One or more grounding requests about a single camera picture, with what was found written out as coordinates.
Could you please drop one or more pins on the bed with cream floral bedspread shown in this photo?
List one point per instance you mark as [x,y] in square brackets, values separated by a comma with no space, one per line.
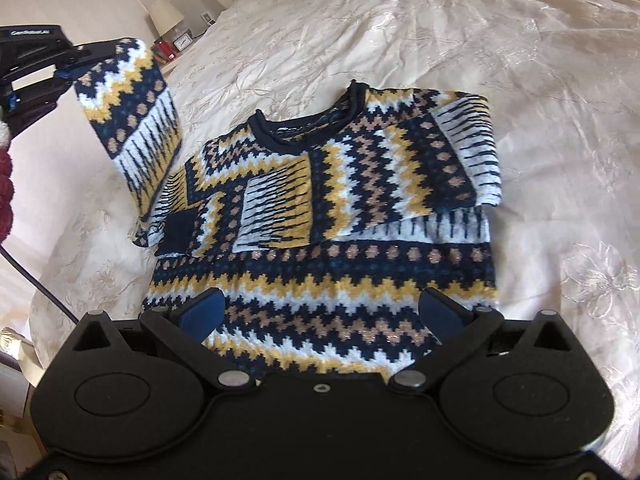
[400,40]

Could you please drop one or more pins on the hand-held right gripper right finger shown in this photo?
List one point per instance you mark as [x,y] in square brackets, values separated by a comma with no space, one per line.
[440,310]

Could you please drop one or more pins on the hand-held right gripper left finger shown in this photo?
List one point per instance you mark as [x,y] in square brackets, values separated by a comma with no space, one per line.
[205,310]

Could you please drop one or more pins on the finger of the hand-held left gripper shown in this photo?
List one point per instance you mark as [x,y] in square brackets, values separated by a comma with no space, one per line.
[97,50]
[64,74]

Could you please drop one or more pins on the person's left forearm maroon sleeve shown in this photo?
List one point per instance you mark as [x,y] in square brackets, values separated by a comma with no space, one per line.
[5,190]

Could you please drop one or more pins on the cream table lamp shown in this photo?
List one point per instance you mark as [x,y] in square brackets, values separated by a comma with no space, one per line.
[165,15]

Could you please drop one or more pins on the white wall socket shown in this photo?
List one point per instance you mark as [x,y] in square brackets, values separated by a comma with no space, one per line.
[208,18]

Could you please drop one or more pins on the cream carved nightstand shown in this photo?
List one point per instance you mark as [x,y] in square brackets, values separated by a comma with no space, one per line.
[175,62]

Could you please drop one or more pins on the small alarm clock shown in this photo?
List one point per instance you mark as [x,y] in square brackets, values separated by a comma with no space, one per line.
[183,42]

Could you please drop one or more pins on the cream bed footboard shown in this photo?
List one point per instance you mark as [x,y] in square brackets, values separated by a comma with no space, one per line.
[20,375]

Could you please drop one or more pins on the navy yellow white patterned sweater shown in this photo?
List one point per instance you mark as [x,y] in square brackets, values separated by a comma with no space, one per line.
[325,270]

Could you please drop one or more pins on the red candle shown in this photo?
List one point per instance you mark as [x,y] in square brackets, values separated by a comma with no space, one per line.
[164,50]

